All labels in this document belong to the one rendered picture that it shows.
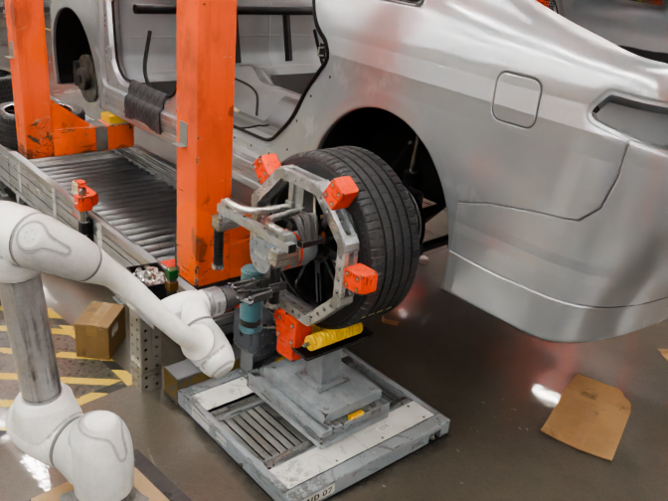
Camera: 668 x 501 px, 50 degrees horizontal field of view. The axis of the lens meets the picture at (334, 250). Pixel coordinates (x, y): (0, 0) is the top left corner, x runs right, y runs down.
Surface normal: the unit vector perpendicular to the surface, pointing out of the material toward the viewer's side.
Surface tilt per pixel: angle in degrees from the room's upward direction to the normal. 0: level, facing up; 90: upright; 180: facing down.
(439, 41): 81
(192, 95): 90
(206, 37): 90
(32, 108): 90
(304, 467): 0
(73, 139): 90
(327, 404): 0
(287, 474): 0
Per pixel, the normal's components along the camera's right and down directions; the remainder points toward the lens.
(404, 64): -0.76, 0.20
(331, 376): 0.65, 0.36
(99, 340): -0.08, 0.40
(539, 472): 0.09, -0.91
